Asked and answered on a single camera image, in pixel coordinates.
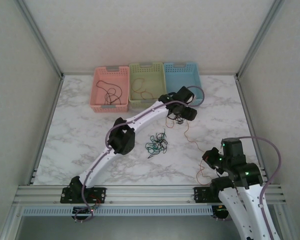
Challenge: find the light green plastic basket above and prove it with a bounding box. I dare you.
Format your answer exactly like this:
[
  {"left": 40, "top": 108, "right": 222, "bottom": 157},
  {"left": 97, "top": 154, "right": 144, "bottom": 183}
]
[{"left": 128, "top": 62, "right": 168, "bottom": 111}]

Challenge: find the white slotted cable duct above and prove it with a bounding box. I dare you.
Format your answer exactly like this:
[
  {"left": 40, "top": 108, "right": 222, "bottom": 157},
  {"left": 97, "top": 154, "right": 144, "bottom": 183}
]
[{"left": 22, "top": 206, "right": 213, "bottom": 216}]

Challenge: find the pink plastic basket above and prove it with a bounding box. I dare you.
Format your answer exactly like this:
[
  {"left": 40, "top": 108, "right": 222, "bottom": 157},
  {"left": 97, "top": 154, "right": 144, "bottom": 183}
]
[{"left": 89, "top": 65, "right": 130, "bottom": 113}]

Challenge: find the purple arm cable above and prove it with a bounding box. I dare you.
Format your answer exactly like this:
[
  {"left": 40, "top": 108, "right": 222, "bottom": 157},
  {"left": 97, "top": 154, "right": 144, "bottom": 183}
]
[
  {"left": 238, "top": 136, "right": 283, "bottom": 240},
  {"left": 73, "top": 85, "right": 206, "bottom": 223}
]

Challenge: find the aluminium enclosure frame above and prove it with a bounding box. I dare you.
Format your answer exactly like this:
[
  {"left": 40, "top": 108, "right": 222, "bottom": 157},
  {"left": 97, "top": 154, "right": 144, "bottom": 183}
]
[{"left": 0, "top": 0, "right": 300, "bottom": 240}]

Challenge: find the orange cable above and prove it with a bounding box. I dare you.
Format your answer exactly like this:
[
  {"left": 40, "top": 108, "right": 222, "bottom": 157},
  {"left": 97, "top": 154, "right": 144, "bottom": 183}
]
[
  {"left": 131, "top": 78, "right": 155, "bottom": 100},
  {"left": 164, "top": 117, "right": 213, "bottom": 185}
]

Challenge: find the thin black cable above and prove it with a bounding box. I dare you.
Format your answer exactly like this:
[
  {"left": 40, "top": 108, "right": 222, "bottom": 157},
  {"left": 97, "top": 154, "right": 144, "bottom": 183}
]
[
  {"left": 104, "top": 87, "right": 123, "bottom": 106},
  {"left": 166, "top": 112, "right": 185, "bottom": 126}
]

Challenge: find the light blue plastic basket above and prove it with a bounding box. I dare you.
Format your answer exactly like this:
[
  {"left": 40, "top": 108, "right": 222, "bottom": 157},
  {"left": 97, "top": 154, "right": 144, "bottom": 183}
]
[{"left": 162, "top": 61, "right": 203, "bottom": 107}]

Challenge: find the pile of dark green bands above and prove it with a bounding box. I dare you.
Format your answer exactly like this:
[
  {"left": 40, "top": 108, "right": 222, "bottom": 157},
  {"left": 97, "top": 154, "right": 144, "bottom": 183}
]
[{"left": 146, "top": 129, "right": 170, "bottom": 160}]

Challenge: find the green cable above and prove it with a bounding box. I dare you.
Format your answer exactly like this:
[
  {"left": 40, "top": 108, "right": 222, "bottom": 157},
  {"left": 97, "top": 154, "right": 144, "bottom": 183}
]
[{"left": 144, "top": 134, "right": 169, "bottom": 155}]

